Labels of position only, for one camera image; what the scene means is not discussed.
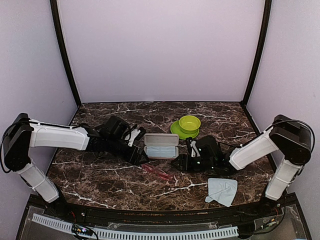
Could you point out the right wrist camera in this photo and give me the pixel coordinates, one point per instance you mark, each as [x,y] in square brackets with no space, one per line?
[191,147]

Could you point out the pink sunglasses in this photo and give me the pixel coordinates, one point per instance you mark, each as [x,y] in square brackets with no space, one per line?
[157,172]

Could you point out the blue cleaning cloth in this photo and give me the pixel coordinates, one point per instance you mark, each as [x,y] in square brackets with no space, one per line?
[161,151]
[222,191]

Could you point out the black sunglasses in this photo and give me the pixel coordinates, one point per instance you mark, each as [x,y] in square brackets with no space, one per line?
[225,147]

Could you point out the left black frame post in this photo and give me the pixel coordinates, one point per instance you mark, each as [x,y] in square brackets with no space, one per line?
[63,51]

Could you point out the black frame post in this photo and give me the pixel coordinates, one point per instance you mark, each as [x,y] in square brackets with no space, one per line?
[63,51]
[258,53]

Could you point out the pink glasses case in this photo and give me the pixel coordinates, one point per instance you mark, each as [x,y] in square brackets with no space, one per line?
[161,140]

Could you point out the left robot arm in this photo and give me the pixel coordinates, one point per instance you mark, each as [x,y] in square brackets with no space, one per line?
[115,136]

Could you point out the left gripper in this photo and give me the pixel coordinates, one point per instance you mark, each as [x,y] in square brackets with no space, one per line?
[135,160]

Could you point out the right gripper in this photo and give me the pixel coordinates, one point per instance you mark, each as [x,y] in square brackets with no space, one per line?
[182,163]

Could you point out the green plate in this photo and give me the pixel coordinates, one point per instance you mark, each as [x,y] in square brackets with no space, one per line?
[176,129]

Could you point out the green bowl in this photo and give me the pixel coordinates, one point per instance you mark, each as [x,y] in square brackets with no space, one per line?
[189,124]

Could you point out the white slotted cable duct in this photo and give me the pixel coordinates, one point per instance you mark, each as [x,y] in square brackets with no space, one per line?
[132,232]

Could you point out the right black frame post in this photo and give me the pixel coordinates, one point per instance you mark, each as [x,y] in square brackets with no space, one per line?
[258,53]

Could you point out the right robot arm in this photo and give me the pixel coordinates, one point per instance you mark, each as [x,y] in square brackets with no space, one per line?
[293,138]

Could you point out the black table front rail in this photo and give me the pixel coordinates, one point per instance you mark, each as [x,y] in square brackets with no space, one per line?
[242,215]

